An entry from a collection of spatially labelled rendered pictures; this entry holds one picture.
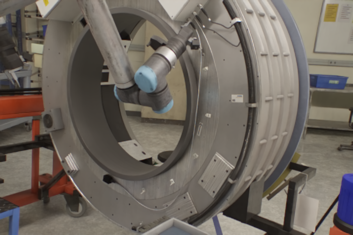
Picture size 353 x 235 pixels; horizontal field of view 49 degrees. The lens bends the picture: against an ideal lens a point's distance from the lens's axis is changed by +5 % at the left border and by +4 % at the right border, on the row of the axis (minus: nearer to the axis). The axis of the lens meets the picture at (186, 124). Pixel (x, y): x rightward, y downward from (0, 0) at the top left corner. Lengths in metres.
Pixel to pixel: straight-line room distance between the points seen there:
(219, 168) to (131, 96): 0.47
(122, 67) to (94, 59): 0.76
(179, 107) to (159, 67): 5.18
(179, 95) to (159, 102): 5.07
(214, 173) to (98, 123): 0.86
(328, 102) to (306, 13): 1.72
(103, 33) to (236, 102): 0.57
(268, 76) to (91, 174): 1.13
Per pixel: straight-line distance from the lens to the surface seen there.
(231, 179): 1.54
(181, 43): 1.45
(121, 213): 2.05
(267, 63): 1.56
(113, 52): 1.37
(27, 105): 2.80
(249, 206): 1.79
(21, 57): 1.54
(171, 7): 1.53
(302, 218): 1.90
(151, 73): 1.33
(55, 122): 2.24
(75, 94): 2.13
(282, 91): 1.67
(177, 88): 6.47
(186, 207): 1.73
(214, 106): 1.55
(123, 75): 1.43
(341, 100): 7.84
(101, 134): 2.16
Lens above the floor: 1.43
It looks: 12 degrees down
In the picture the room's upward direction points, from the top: 5 degrees clockwise
